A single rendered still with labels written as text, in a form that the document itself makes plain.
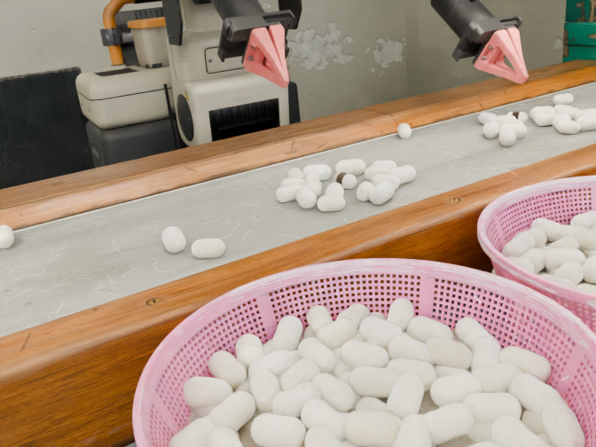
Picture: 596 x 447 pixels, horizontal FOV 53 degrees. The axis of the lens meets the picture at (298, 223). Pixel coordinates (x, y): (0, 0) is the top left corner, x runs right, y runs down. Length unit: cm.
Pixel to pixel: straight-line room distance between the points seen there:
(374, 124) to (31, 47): 191
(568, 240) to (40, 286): 47
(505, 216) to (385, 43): 271
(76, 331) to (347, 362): 19
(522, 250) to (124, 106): 116
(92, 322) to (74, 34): 228
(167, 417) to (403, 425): 14
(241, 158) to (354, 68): 235
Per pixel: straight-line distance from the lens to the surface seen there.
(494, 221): 57
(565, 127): 93
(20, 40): 266
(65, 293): 57
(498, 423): 36
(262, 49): 81
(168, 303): 46
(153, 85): 155
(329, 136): 91
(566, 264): 53
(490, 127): 91
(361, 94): 320
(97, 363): 44
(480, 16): 99
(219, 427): 36
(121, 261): 61
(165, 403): 38
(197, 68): 131
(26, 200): 79
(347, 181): 71
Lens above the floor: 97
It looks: 22 degrees down
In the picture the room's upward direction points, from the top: 6 degrees counter-clockwise
